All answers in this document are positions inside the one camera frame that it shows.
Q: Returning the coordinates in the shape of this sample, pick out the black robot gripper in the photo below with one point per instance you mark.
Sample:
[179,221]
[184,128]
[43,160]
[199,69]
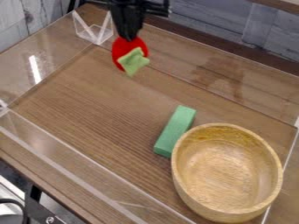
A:
[128,13]

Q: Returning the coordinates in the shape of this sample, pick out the red felt fruit green leaf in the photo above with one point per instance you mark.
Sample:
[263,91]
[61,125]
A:
[129,55]

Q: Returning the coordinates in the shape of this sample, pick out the green rectangular foam block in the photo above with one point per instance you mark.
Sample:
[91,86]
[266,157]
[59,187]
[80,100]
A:
[176,126]

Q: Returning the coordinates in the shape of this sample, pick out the light wooden oval bowl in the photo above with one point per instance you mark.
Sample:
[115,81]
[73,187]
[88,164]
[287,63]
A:
[227,172]

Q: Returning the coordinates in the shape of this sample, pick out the black table leg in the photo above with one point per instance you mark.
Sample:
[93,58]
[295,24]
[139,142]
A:
[35,193]

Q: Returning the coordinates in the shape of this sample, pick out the clear acrylic corner bracket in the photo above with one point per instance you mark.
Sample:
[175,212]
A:
[93,33]

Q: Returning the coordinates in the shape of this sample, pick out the clear acrylic enclosure wall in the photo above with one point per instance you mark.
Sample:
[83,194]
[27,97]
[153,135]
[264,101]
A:
[79,123]

